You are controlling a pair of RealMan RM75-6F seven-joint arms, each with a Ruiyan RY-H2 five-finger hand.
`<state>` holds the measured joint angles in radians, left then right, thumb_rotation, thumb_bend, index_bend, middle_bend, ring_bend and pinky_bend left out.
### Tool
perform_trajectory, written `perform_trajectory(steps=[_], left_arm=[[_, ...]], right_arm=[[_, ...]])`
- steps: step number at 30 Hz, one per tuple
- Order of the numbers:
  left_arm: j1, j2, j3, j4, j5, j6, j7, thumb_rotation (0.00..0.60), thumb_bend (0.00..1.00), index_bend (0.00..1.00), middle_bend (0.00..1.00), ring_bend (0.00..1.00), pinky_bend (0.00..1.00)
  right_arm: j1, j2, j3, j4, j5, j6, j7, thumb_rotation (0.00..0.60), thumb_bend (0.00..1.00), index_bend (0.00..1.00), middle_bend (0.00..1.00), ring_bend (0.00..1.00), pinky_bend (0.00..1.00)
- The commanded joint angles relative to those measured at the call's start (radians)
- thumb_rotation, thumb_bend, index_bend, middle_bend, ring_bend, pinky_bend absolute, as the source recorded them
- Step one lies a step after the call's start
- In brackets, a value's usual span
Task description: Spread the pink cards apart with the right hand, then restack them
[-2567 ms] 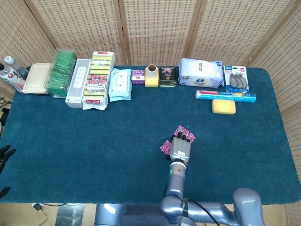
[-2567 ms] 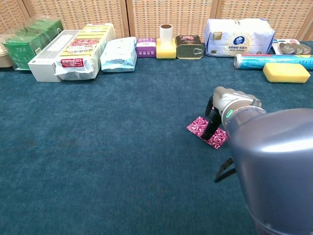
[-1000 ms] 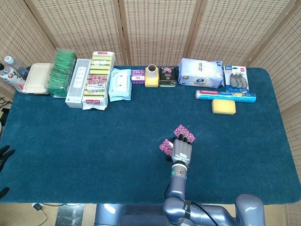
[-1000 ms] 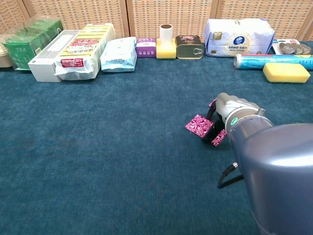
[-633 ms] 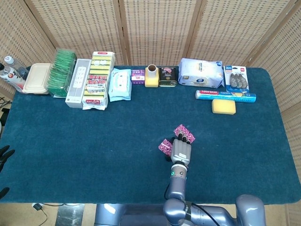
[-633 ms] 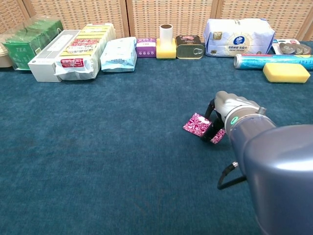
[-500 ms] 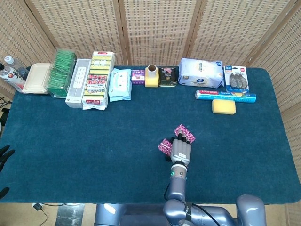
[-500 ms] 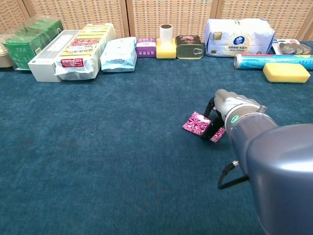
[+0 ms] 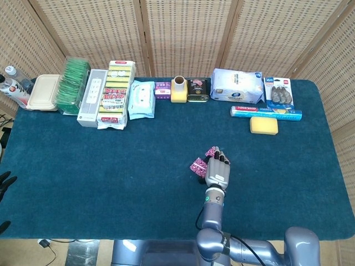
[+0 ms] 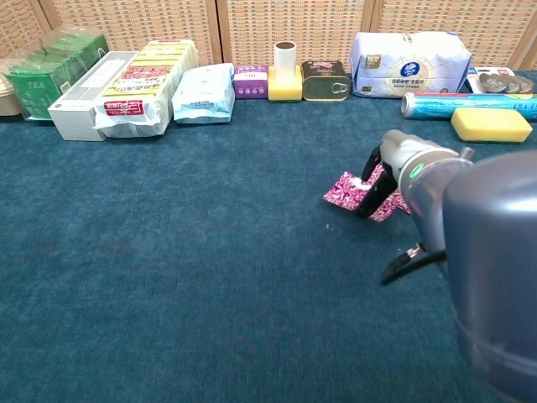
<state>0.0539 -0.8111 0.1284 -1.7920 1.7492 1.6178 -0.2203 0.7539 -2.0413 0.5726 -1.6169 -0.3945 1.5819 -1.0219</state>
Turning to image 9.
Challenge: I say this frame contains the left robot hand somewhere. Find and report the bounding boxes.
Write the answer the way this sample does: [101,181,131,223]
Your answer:
[0,171,17,236]

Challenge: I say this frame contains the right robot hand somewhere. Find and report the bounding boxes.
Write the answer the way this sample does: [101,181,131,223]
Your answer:
[197,146,231,192]

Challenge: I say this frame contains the loose yellow sponge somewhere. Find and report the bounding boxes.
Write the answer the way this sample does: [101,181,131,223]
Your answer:
[249,116,279,135]

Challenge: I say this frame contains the blue cling film roll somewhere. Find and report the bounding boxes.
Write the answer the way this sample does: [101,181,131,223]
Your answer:
[230,105,303,122]

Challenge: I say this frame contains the yellow sponge holding roll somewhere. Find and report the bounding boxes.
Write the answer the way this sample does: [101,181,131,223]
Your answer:
[170,88,188,104]

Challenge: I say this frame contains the gold luncheon meat can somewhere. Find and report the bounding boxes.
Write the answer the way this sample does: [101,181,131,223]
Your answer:
[187,78,210,103]

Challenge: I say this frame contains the large white tissue pack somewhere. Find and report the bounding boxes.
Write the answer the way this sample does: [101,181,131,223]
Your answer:
[210,68,264,105]

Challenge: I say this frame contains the bottle with red label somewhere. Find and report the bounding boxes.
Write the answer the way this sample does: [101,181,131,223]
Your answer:
[0,74,31,109]

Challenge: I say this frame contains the white roll with cardboard core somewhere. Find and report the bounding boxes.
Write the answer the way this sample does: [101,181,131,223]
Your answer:
[172,76,186,95]

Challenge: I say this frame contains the small purple box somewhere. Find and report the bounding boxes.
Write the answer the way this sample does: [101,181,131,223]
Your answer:
[154,81,172,101]

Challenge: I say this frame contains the grey robot torso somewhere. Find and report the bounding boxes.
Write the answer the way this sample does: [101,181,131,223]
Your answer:
[110,239,202,266]

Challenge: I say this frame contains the light blue wet wipes pack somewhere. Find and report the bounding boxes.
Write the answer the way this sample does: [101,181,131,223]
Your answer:
[127,80,156,120]

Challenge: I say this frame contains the clear bottle with white cap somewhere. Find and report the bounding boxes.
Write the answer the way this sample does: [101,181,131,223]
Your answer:
[4,65,36,95]

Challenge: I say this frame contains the grey marbled slab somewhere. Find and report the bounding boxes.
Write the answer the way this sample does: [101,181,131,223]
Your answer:
[66,239,100,266]

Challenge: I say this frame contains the teal table cloth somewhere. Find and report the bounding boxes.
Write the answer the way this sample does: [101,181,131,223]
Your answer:
[0,76,355,241]

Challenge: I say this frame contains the clear box of green tea bags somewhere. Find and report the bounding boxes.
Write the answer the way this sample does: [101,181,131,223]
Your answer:
[54,57,92,115]

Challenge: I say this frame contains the long white cardboard box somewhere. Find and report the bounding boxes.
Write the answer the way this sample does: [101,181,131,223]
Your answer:
[77,69,108,128]

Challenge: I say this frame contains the yellow red snack package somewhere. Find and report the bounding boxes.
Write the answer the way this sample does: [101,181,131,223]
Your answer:
[97,60,136,130]

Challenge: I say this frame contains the wicker folding screen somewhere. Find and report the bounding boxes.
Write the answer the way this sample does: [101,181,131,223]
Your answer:
[0,0,355,266]

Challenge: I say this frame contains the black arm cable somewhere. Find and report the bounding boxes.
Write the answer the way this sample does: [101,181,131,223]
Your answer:
[195,206,267,266]

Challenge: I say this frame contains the black power adapter with cable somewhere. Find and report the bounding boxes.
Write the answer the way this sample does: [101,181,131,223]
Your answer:
[37,238,57,265]

